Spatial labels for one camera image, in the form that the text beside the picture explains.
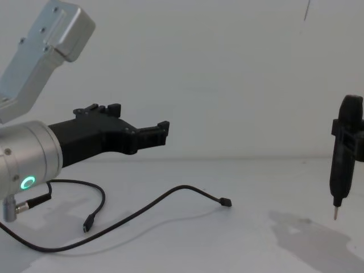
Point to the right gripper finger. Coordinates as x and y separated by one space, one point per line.
355 146
336 127

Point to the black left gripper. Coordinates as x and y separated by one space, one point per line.
85 136

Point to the white table cloth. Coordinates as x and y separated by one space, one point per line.
199 241

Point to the white curtain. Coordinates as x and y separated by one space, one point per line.
216 71

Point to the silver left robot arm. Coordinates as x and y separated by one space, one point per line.
31 148

